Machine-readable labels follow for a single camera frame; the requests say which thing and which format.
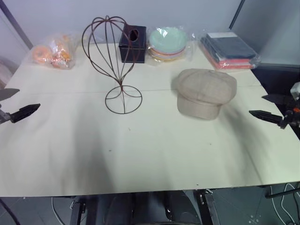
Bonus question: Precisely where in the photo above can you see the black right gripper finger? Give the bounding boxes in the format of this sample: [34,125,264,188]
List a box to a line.
[248,110,285,129]
[262,94,286,104]

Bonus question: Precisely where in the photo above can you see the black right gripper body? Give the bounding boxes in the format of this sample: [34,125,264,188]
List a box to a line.
[281,95,300,129]

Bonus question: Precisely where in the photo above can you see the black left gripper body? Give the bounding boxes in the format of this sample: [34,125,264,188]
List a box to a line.
[0,109,13,125]

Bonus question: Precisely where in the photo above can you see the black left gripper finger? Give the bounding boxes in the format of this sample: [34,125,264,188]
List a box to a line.
[0,88,21,102]
[9,104,41,124]

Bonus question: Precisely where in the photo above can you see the beige newsboy cap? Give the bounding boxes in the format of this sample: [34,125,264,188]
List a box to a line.
[176,68,238,121]

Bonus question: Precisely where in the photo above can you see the black cabinet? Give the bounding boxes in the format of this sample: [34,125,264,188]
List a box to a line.
[251,62,300,100]

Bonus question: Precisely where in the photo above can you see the bag of orange toys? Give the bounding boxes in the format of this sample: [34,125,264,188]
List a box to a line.
[31,32,78,70]

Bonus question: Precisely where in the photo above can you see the packaged dark and coral cloths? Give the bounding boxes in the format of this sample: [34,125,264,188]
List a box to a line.
[200,31,262,71]

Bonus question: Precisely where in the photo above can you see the black rod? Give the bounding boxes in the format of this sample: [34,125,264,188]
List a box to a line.
[264,186,300,199]

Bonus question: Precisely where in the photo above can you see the black table leg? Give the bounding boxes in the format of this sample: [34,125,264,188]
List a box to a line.
[194,189,218,225]
[69,196,87,225]

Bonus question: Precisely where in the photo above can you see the bagged stack of pastel plates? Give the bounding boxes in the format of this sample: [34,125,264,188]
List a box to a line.
[147,26,195,63]

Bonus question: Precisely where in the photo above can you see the black tissue box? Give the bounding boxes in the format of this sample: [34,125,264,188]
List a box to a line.
[118,24,147,64]

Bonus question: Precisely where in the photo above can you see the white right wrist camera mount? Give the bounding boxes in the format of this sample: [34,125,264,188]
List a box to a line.
[290,82,300,101]

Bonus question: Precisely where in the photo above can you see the grey window frame post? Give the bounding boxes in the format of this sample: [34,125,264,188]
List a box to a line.
[0,0,34,50]

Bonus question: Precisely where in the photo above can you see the dark wall post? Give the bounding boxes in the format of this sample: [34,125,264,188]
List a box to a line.
[229,0,249,30]

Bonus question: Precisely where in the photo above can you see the black cable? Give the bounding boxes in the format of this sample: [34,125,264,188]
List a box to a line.
[0,199,21,225]

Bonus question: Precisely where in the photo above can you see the brown wire hat stand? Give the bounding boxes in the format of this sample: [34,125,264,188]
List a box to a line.
[82,15,143,115]

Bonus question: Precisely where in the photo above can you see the thin white cable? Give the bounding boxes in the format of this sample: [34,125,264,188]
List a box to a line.
[51,196,70,225]

